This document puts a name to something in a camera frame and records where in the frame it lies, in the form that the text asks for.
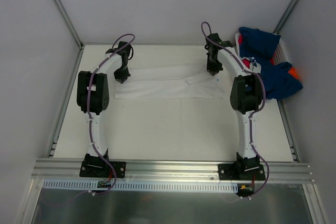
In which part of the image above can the left corner aluminium post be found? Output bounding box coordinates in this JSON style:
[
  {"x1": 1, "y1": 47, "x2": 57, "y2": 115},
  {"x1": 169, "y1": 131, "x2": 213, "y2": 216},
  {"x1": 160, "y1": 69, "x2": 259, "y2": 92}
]
[{"x1": 53, "y1": 0, "x2": 83, "y2": 48}]

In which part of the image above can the orange t shirt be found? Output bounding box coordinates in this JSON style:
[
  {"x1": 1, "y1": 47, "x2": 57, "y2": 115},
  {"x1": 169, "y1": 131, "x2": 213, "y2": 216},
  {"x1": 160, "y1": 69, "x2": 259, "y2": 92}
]
[{"x1": 288, "y1": 67, "x2": 300, "y2": 80}]

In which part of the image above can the right corner aluminium post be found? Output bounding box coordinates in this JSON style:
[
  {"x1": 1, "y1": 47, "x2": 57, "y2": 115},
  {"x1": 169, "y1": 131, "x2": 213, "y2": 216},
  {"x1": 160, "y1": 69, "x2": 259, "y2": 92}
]
[{"x1": 273, "y1": 0, "x2": 299, "y2": 34}]

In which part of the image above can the blue t shirt pile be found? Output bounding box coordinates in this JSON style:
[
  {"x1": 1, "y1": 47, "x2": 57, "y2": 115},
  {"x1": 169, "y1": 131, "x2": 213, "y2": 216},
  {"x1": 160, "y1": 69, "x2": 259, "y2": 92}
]
[{"x1": 239, "y1": 27, "x2": 303, "y2": 100}]

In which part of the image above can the white t shirt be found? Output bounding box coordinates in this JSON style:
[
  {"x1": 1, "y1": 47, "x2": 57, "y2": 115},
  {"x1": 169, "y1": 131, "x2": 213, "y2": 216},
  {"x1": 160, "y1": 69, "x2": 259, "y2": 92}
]
[{"x1": 114, "y1": 63, "x2": 225, "y2": 100}]

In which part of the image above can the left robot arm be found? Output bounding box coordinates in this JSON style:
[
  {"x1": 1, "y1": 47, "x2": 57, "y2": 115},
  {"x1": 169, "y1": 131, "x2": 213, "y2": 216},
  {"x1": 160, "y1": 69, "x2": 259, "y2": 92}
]
[{"x1": 76, "y1": 41, "x2": 134, "y2": 177}]

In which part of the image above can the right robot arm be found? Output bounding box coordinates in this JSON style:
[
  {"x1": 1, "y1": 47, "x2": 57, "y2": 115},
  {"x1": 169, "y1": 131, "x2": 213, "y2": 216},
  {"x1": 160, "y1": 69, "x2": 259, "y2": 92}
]
[{"x1": 205, "y1": 33, "x2": 265, "y2": 180}]

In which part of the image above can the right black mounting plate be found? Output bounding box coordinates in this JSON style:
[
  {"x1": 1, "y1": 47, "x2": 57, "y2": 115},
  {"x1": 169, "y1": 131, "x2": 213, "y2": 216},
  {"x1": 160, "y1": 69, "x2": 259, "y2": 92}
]
[{"x1": 217, "y1": 163, "x2": 266, "y2": 181}]

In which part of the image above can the black mounting plate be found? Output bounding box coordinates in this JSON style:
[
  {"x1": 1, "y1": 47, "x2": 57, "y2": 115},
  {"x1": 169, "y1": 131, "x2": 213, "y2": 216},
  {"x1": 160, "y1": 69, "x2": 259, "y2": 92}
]
[
  {"x1": 79, "y1": 159, "x2": 126, "y2": 178},
  {"x1": 217, "y1": 163, "x2": 266, "y2": 181}
]

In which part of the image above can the white slotted cable duct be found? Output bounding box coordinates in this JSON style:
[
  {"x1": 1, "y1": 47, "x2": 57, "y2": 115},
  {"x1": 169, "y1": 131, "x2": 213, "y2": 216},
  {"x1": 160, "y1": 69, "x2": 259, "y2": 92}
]
[{"x1": 43, "y1": 179, "x2": 238, "y2": 193}]

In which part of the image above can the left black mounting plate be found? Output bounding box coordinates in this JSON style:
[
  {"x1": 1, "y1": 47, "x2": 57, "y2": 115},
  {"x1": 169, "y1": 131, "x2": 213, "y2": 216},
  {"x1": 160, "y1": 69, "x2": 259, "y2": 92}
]
[{"x1": 79, "y1": 159, "x2": 126, "y2": 178}]

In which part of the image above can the white plastic basket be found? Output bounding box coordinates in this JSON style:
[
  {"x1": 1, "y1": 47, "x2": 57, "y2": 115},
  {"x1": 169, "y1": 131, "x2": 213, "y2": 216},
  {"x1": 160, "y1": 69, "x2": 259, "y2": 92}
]
[{"x1": 235, "y1": 33, "x2": 290, "y2": 65}]

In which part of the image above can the aluminium front rail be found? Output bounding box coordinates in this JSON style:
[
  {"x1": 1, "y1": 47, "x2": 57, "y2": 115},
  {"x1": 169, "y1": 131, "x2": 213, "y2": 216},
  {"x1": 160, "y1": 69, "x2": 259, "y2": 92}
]
[{"x1": 31, "y1": 158, "x2": 316, "y2": 184}]

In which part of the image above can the corner aluminium post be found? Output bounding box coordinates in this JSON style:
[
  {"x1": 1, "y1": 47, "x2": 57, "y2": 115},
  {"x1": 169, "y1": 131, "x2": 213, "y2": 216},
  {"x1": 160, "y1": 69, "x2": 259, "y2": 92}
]
[
  {"x1": 273, "y1": 0, "x2": 299, "y2": 34},
  {"x1": 53, "y1": 0, "x2": 83, "y2": 48}
]

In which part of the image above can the pink t shirt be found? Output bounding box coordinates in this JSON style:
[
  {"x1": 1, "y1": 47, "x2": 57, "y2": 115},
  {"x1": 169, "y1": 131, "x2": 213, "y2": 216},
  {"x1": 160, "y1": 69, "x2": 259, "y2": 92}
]
[{"x1": 237, "y1": 35, "x2": 254, "y2": 70}]

